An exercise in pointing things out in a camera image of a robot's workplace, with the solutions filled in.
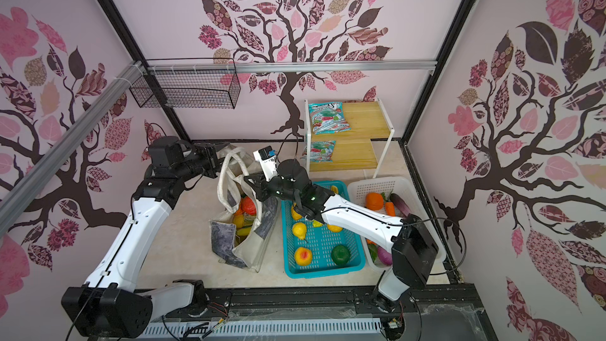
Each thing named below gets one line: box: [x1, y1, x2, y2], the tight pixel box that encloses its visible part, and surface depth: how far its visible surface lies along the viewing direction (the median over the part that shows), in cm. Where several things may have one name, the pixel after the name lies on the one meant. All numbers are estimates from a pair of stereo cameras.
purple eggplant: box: [389, 192, 412, 218], surface depth 96 cm
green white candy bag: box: [308, 101, 352, 135], surface depth 79 cm
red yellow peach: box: [294, 246, 314, 267], surface depth 80 cm
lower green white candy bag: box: [299, 140, 337, 163], surface depth 92 cm
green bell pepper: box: [331, 244, 351, 267], surface depth 81 cm
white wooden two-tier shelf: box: [304, 98, 395, 179], surface depth 87 cm
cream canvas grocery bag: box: [209, 146, 280, 273], surface depth 70 cm
